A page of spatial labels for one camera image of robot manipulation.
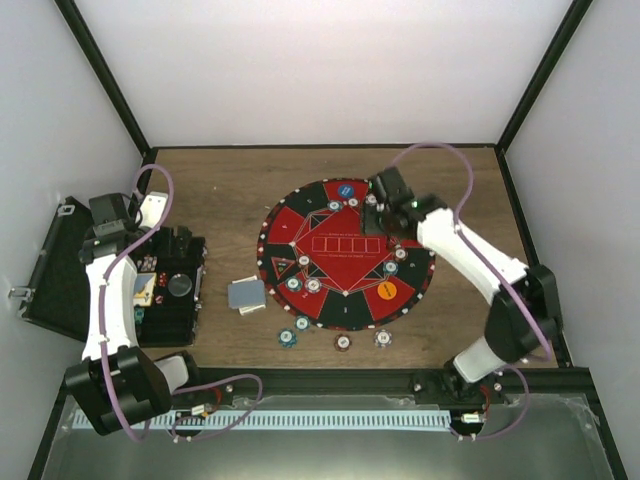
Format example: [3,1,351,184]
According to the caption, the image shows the blue small blind button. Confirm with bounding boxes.
[337,183,355,199]

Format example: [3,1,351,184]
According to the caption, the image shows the green chips seat five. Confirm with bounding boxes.
[327,200,342,212]

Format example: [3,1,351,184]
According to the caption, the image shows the green chips seat nine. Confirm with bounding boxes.
[383,260,399,275]

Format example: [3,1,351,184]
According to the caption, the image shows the green chips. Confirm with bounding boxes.
[285,277,303,292]

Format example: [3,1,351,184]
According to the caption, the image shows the blue white poker chip stack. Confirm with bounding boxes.
[373,329,393,348]

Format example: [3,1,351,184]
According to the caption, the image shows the green chip mat edge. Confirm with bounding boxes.
[294,316,311,331]

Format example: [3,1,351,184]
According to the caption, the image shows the orange brown poker chip stack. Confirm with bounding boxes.
[334,334,352,353]

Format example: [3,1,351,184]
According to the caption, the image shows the green poker chip stack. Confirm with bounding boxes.
[278,328,297,348]

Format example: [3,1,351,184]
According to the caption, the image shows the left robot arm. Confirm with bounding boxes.
[64,192,205,436]

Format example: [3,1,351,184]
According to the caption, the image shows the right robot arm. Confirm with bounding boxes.
[360,167,560,403]

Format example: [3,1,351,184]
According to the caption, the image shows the black poker set case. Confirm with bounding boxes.
[18,197,207,347]

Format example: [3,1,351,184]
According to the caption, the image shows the black round dealer button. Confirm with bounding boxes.
[167,273,193,298]

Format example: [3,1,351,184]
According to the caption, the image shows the card deck in case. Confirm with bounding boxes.
[133,273,156,307]

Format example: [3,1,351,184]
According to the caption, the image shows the round red black poker mat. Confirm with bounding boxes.
[256,178,436,331]

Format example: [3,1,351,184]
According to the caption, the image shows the orange big blind button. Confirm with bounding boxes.
[377,281,398,301]

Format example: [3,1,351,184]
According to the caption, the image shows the triangular all in marker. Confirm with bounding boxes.
[271,257,298,282]

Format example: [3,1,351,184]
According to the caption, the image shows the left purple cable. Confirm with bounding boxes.
[97,164,264,443]

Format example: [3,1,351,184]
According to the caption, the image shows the purple cable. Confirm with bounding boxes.
[97,164,264,443]
[388,142,556,441]

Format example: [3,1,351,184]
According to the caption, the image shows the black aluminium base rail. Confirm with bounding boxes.
[169,367,596,407]

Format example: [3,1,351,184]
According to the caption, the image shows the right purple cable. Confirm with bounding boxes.
[388,142,556,441]

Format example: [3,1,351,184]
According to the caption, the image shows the light blue slotted cable duct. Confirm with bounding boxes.
[149,410,451,431]

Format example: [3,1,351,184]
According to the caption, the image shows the black frame post left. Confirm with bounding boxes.
[53,0,151,154]

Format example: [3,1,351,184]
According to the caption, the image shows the black frame post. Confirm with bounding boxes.
[497,0,594,151]
[53,0,151,154]

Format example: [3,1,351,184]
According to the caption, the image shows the black frame post right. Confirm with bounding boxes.
[497,0,594,151]

